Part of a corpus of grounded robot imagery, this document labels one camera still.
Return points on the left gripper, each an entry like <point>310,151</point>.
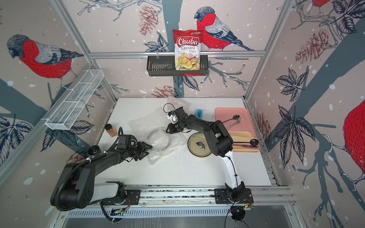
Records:
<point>143,148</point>

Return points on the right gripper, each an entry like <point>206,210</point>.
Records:
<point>170,130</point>

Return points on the clear bubble wrap sheet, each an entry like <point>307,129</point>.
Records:
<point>176,103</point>
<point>151,129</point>

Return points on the white plate dark rim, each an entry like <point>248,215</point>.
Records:
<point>159,139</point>

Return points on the speckled cream plate dark rim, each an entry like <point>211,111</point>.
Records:
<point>197,145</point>

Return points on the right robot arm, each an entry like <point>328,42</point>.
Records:
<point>219,142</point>

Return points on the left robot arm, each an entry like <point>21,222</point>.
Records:
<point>76,186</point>

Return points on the blue tape dispenser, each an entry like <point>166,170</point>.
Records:
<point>199,113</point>

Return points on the orange spice bottle black cap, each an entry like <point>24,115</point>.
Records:
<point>110,130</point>

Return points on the shaker jar black lid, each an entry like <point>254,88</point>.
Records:
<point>94,150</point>

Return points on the pink tray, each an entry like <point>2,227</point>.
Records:
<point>224,114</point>

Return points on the black spoon on tray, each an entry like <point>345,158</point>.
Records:
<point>235,117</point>

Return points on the silver fork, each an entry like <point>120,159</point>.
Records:
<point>234,124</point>

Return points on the black ladle spoon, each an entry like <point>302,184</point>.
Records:
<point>253,142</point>

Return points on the Chuba cassava chips bag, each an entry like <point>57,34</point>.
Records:
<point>187,49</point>

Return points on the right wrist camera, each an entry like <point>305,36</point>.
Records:
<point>172,116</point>

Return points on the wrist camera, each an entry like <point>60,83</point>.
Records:
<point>172,116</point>
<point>124,142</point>

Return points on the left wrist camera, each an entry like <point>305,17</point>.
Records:
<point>124,142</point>

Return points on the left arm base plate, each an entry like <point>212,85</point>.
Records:
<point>129,197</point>

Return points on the black wire basket shelf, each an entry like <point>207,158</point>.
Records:
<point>164,66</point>

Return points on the white mesh wall shelf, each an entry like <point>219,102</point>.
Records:
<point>77,97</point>

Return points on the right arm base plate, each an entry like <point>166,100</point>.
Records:
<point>224,196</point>

